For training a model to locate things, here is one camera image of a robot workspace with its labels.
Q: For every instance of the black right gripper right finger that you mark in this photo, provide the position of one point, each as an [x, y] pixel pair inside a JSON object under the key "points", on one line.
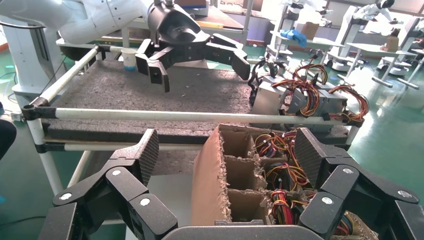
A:
{"points": [[338, 179]]}

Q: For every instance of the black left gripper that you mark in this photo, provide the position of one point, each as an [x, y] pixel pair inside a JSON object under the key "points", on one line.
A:
{"points": [[179, 33]]}

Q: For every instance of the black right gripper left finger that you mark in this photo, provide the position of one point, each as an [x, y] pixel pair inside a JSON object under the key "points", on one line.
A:
{"points": [[126, 185]]}

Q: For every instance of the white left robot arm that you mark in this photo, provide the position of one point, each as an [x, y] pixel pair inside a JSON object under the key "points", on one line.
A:
{"points": [[92, 16]]}

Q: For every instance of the cardboard box with dividers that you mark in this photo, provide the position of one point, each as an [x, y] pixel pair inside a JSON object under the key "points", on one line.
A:
{"points": [[208, 185]]}

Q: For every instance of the small cardboard box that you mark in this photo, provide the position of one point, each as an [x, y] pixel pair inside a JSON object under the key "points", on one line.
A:
{"points": [[310, 30]]}

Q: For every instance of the white paper cup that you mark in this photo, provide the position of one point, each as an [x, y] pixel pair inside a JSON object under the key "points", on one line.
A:
{"points": [[129, 58]]}

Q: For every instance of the blue cloth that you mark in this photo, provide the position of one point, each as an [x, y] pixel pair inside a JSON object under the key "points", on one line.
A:
{"points": [[294, 36]]}

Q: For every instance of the white workbench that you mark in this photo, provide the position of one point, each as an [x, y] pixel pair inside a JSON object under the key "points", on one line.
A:
{"points": [[374, 48], [409, 84], [321, 43]]}

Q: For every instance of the dark rounded object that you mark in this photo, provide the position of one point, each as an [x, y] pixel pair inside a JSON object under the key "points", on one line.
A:
{"points": [[6, 136]]}

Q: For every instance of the brown paper bag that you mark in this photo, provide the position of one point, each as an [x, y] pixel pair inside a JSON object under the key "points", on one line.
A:
{"points": [[392, 43]]}

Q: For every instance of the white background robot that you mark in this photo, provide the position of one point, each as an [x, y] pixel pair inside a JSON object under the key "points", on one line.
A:
{"points": [[348, 30]]}

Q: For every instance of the white robot torso column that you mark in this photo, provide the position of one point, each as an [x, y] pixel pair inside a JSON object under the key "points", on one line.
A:
{"points": [[30, 59]]}

